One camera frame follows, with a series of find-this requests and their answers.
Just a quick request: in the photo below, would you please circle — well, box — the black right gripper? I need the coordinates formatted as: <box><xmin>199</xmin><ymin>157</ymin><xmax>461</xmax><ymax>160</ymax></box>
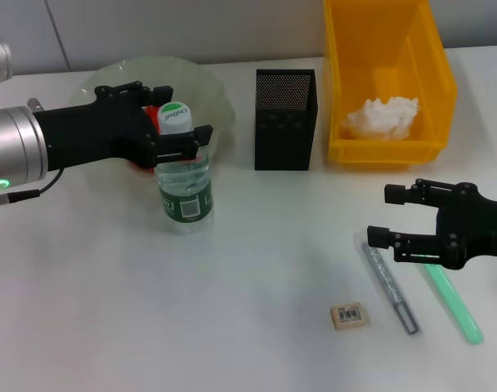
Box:
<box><xmin>365</xmin><ymin>177</ymin><xmax>497</xmax><ymax>271</ymax></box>

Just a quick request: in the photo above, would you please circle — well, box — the pale green glass fruit plate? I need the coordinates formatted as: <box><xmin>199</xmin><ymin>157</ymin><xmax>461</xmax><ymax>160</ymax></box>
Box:
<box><xmin>69</xmin><ymin>56</ymin><xmax>238</xmax><ymax>177</ymax></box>

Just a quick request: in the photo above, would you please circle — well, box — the green pen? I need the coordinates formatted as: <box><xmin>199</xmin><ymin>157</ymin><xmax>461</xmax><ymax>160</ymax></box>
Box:
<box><xmin>421</xmin><ymin>263</ymin><xmax>486</xmax><ymax>345</ymax></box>

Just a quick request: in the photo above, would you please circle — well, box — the grey pen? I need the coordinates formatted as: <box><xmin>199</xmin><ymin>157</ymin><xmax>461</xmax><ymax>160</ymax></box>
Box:
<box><xmin>356</xmin><ymin>232</ymin><xmax>420</xmax><ymax>336</ymax></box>

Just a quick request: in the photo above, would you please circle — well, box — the yellow plastic bin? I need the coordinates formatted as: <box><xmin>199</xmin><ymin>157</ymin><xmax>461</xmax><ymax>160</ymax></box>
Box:
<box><xmin>322</xmin><ymin>0</ymin><xmax>459</xmax><ymax>166</ymax></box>

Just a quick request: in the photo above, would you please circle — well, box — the white paper ball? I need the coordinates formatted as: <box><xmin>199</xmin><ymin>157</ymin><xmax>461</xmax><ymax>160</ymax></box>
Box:
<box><xmin>339</xmin><ymin>95</ymin><xmax>421</xmax><ymax>141</ymax></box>

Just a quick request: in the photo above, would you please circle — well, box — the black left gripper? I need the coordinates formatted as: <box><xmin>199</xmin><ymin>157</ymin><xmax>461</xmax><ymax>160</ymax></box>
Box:
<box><xmin>31</xmin><ymin>81</ymin><xmax>215</xmax><ymax>171</ymax></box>

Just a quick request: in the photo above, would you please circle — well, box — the beige eraser with barcode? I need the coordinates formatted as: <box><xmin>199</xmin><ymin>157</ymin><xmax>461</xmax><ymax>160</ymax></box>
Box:
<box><xmin>329</xmin><ymin>301</ymin><xmax>371</xmax><ymax>331</ymax></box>

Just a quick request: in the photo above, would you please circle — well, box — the black mesh pen holder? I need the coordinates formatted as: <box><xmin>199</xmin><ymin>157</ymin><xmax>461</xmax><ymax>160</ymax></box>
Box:
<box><xmin>254</xmin><ymin>68</ymin><xmax>317</xmax><ymax>172</ymax></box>

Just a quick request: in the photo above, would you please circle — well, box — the clear green-label water bottle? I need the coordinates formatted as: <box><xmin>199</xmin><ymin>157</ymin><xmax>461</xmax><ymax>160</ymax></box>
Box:
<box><xmin>154</xmin><ymin>101</ymin><xmax>214</xmax><ymax>235</ymax></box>

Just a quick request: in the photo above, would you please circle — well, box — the orange red fruit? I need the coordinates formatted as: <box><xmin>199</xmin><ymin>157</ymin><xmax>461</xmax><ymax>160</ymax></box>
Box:
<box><xmin>128</xmin><ymin>105</ymin><xmax>205</xmax><ymax>173</ymax></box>

